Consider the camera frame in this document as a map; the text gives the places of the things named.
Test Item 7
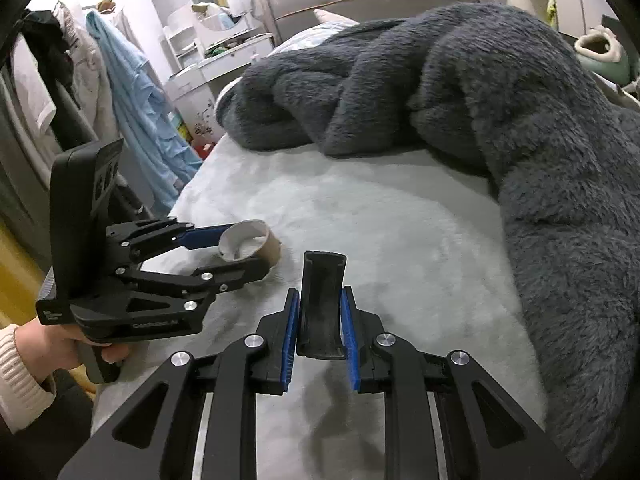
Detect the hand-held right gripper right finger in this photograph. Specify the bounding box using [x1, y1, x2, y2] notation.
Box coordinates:
[341, 285, 583, 480]

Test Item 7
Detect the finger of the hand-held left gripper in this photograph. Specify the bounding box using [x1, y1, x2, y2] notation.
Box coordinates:
[106, 217, 236, 264]
[112, 258, 273, 311]

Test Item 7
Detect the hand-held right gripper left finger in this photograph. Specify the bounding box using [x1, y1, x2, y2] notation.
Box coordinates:
[57, 287, 302, 480]

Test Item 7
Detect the cardboard tape roll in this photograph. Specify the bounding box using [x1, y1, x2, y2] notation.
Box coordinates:
[216, 220, 282, 267]

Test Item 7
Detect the black plastic case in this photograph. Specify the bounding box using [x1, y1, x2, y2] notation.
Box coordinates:
[296, 250, 348, 361]

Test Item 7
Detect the person's left forearm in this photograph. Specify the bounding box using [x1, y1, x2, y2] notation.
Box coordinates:
[0, 324, 57, 433]

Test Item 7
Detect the person's left hand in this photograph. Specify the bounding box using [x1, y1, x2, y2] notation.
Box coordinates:
[15, 319, 132, 387]

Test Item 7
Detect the yellow plastic object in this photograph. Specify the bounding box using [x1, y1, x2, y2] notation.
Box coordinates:
[0, 220, 47, 313]

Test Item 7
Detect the bed with grey sheet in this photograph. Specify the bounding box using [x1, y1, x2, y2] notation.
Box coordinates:
[90, 0, 551, 480]

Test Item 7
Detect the light blue robe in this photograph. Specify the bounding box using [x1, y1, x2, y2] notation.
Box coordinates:
[85, 10, 204, 216]

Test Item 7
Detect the white shirt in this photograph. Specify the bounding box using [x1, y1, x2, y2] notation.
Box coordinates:
[10, 35, 60, 142]

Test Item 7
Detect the cream fleece garment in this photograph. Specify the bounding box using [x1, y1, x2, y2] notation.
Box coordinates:
[55, 0, 122, 137]

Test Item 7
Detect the black garment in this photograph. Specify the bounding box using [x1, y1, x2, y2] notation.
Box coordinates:
[20, 10, 82, 107]

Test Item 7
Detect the white vanity table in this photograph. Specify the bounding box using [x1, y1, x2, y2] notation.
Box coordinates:
[162, 7, 276, 157]

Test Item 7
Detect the dark grey fluffy blanket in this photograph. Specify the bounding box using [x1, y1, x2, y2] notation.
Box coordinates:
[222, 2, 640, 473]

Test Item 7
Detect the pale pillow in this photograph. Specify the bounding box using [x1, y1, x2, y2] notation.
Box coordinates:
[312, 8, 359, 26]

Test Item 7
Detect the green and white plush toy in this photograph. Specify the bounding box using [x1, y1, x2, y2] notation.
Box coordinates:
[575, 25, 632, 84]

